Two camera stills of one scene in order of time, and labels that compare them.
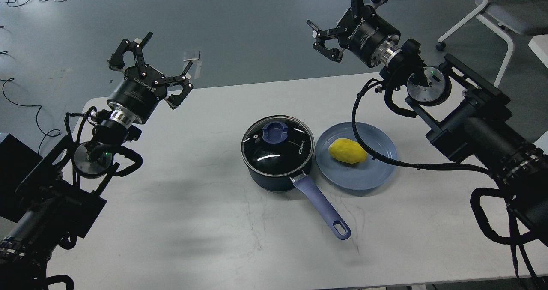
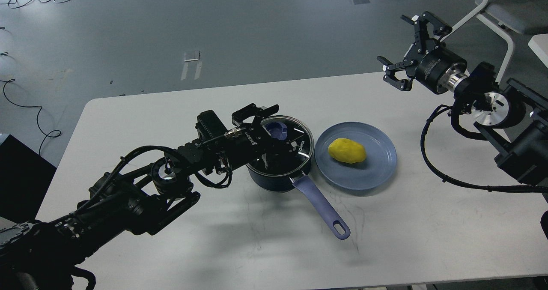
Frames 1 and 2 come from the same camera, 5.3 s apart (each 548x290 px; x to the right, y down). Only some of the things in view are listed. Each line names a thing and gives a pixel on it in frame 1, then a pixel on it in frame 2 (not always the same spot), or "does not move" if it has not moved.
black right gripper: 374,40 to 427,65
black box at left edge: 17,161 does not move
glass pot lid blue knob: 275,132 does not move
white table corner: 539,44 does not move
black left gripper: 138,97 to 243,144
